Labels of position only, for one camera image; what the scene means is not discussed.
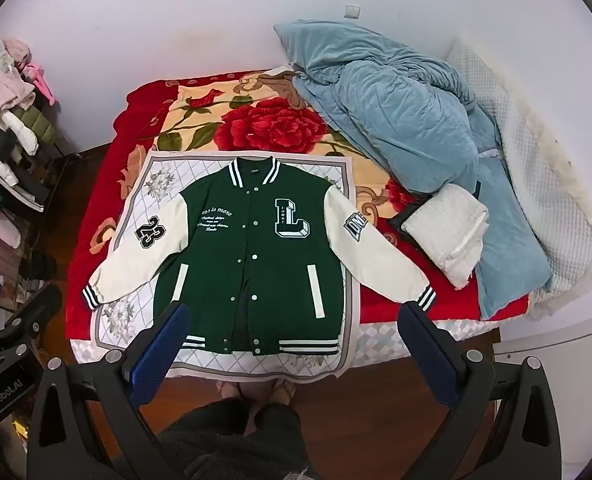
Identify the white folded towel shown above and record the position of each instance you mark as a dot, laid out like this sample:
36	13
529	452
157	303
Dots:
451	230

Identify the white wall switch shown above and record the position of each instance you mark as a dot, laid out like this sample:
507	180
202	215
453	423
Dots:
353	11

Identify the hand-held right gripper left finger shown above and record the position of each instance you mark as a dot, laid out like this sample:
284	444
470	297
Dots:
156	347

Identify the person's dark fuzzy clothing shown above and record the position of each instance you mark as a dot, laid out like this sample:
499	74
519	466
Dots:
235	445

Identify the white quilted mattress pad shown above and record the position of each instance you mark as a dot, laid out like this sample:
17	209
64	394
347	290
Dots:
531	170

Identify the red floral blanket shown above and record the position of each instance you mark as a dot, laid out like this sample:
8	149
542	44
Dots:
276	120

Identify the person's foot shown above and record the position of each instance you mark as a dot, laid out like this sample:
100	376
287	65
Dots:
228	389
282	391

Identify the olive puffer vest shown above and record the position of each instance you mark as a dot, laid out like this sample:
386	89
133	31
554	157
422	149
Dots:
43	122

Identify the white diamond-pattern floral mat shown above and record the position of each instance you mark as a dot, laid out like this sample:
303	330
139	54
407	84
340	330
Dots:
135	200

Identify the flat black object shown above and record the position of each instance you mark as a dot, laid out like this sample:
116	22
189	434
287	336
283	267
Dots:
406	212

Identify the bright pink cloth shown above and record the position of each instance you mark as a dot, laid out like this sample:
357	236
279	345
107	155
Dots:
40	80

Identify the checked bed sheet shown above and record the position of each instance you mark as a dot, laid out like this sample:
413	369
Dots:
401	337

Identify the green and white varsity jacket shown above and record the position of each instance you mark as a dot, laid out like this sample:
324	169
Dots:
256	270

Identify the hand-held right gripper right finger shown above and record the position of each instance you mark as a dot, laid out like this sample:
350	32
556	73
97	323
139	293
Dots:
426	347

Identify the person's left foot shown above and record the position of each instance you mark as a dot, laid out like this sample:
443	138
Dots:
228	389

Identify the person's right foot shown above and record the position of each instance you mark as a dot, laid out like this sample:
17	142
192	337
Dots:
282	391

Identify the blue velvet quilt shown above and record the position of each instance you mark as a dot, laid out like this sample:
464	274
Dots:
401	110

